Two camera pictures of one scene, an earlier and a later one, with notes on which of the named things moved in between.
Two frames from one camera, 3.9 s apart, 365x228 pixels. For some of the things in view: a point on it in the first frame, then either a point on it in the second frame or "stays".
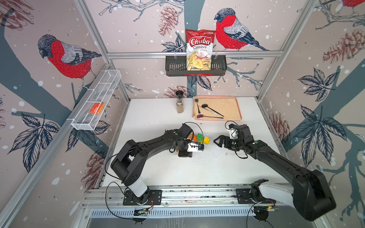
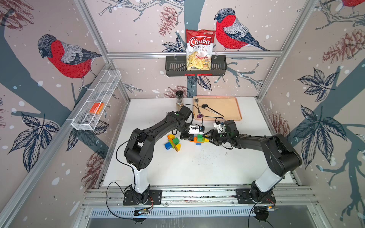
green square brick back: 199,137 stays
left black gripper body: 183,148 to 186,136
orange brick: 195,137 stays
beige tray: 216,108 stays
